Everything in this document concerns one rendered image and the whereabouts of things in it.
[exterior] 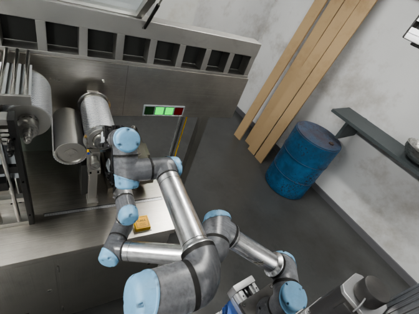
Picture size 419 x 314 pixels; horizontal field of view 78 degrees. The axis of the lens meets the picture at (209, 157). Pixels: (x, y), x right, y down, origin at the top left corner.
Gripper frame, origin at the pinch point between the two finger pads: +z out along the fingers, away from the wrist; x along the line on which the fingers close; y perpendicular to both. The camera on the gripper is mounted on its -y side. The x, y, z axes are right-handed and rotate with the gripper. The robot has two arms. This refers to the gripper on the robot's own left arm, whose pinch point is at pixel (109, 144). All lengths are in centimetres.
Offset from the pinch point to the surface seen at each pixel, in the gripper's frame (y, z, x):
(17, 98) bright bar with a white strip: 16.0, -11.4, 28.7
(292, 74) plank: 76, 113, -234
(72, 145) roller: 0.2, 5.9, 13.3
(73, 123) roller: 9.6, 14.7, 12.1
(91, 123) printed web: 9.0, 3.2, 5.8
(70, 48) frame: 43.7, 20.6, 11.1
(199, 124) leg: 11, 60, -75
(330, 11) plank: 133, 68, -242
